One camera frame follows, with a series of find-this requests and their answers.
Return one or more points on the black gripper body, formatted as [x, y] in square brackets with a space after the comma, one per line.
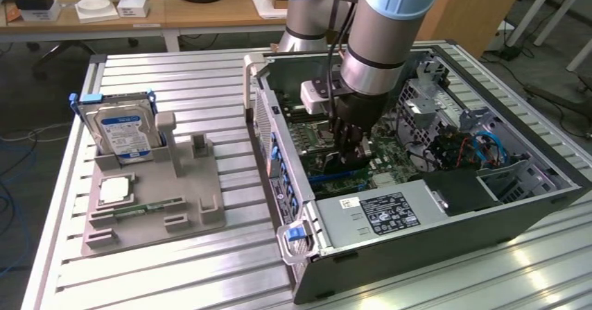
[360, 110]

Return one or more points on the black graphics card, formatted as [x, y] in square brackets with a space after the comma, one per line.
[330, 161]

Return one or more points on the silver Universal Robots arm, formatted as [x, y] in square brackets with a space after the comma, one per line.
[384, 29]

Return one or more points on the long blue expansion slot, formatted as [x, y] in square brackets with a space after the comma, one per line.
[330, 177]

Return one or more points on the CPU socket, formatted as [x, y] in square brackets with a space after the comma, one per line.
[324, 131]

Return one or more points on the black installed RAM stick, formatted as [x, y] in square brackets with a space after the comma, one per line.
[314, 154]

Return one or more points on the green motherboard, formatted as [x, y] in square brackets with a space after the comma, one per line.
[393, 157]

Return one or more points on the silver disk bay cage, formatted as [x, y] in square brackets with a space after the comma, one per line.
[422, 112]

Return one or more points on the grey power supply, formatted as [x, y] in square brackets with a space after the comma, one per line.
[341, 220]

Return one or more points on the blue case latch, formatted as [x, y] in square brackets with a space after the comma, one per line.
[296, 235]

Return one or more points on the open dark PC case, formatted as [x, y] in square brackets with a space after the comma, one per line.
[416, 247]

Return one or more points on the white paper stack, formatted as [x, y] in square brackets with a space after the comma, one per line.
[268, 11]

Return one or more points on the black floor box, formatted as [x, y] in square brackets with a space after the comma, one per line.
[509, 53]

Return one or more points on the wooden cabinet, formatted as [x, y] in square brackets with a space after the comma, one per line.
[472, 11]

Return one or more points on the silver perforated disk bay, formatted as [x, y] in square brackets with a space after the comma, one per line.
[526, 181]

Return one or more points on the grey parts rack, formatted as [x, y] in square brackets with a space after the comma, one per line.
[157, 181]

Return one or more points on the wooden desk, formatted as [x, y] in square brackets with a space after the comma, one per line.
[208, 15]

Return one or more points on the dark chair base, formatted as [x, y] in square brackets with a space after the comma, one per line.
[564, 100]

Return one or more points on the hard disk with blue caddy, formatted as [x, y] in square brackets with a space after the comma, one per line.
[122, 133]

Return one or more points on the green RAM stick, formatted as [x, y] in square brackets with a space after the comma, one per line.
[142, 208]

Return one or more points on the silver CPU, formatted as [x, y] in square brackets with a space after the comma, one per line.
[114, 189]

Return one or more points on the small white box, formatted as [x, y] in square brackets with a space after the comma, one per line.
[133, 7]

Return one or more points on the white round part on base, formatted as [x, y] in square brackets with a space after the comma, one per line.
[94, 8]

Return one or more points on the black office chair base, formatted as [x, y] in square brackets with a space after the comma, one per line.
[60, 48]

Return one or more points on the white box with black top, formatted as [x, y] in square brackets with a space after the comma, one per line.
[36, 10]

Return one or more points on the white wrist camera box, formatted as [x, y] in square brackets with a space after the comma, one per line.
[312, 98]

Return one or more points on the white table frame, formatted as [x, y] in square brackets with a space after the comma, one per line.
[550, 11]

